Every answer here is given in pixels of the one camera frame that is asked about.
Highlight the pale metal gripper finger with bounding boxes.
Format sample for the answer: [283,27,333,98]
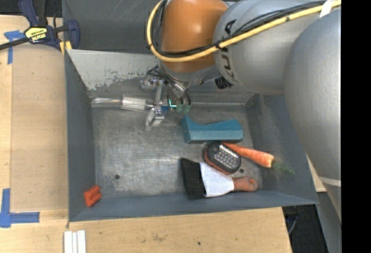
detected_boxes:
[144,109,165,132]
[144,100,163,111]

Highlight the black and orange work light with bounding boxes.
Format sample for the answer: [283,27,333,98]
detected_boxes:
[202,141,242,175]

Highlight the grey metal bin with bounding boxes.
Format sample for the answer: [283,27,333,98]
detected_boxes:
[60,0,320,222]

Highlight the pale wood board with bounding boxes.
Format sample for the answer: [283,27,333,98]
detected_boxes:
[10,43,70,213]

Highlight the orange toy brick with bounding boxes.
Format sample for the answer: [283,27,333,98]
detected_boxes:
[83,185,103,208]

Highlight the black brush with orange handle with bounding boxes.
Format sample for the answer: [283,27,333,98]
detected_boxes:
[180,157,260,201]

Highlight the teal angular plastic block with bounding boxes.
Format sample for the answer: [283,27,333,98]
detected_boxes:
[180,115,245,144]

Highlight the orange toy carrot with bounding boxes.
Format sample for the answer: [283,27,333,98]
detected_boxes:
[223,142,296,175]

